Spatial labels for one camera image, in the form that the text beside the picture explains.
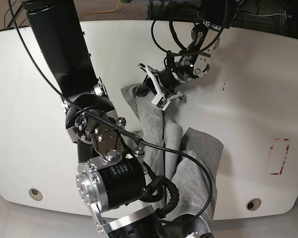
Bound table cable grommet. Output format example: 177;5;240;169
29;188;43;201
246;198;261;211

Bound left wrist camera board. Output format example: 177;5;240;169
151;94;170;111

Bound red tape marking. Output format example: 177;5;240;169
268;138;290;175

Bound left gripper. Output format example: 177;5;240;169
136;63;185;101

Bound yellow cable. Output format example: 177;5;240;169
78;0;122;19

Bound right table cable grommet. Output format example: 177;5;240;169
246;198;261;211

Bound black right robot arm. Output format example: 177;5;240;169
21;0;179;238

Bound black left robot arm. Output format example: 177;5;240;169
136;0;239;107

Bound grey t-shirt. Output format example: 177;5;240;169
121;84;224;237

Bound left table cable grommet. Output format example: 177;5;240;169
29;188;43;201

